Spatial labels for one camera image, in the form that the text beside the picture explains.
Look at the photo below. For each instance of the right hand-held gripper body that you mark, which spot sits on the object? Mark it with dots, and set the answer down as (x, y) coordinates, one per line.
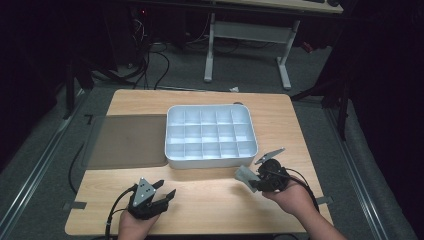
(273, 175)

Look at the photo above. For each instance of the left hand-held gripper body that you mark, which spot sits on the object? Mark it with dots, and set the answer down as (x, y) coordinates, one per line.
(143, 200)

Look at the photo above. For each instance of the grey sock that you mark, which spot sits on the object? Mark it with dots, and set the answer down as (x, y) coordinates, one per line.
(246, 176)

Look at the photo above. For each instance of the white compartment storage box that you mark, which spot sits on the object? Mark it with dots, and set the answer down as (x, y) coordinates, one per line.
(210, 136)

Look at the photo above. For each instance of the person's left hand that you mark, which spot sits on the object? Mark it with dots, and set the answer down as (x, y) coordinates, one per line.
(135, 228)

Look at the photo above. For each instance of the person's right hand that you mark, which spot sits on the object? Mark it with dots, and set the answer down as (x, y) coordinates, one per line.
(293, 198)

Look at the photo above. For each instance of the dark translucent mat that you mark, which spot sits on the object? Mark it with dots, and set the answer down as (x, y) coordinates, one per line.
(128, 141)

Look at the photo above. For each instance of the grey tape piece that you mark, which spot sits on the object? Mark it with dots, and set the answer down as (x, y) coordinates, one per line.
(76, 205)
(325, 200)

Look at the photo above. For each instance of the crumpled white paper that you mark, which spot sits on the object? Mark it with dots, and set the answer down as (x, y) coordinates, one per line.
(234, 89)

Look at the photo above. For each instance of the black metal stand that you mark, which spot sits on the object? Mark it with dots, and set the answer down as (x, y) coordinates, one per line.
(70, 90)
(341, 110)

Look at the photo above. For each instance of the desk with white legs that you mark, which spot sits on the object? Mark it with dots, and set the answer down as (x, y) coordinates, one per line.
(251, 31)

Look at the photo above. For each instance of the metal floor rail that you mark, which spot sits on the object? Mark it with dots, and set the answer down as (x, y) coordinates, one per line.
(358, 180)
(36, 166)

